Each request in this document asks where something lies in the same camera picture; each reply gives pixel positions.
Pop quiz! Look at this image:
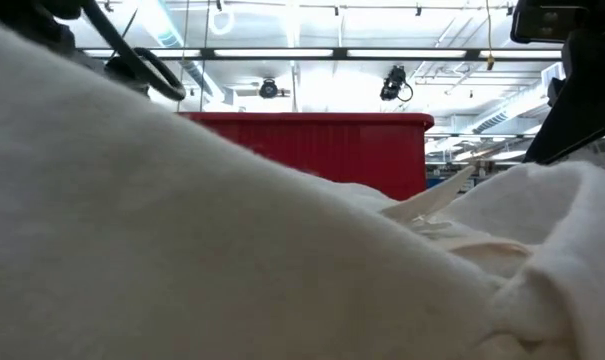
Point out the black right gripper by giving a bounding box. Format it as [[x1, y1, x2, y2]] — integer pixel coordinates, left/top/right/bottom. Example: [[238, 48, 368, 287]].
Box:
[[510, 0, 605, 166]]

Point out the white shirt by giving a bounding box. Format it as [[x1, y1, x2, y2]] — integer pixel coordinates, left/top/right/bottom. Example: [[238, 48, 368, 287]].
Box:
[[0, 19, 605, 360]]

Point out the red plastic laundry basket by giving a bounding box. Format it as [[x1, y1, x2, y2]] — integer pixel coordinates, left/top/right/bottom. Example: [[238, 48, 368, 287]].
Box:
[[178, 111, 436, 202]]

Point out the blue storage bin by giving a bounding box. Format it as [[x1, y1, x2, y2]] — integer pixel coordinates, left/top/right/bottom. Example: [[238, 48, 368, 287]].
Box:
[[425, 177, 466, 190]]

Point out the black overhead light bar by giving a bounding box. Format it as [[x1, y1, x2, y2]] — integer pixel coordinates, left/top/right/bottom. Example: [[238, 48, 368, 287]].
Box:
[[79, 46, 564, 63]]

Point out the black round ceiling fixture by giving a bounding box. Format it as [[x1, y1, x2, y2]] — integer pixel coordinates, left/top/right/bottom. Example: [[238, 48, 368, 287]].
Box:
[[258, 77, 281, 100]]

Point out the yellow hanging cable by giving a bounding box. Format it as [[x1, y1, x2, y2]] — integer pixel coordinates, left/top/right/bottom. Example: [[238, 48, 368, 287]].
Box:
[[484, 0, 497, 72]]

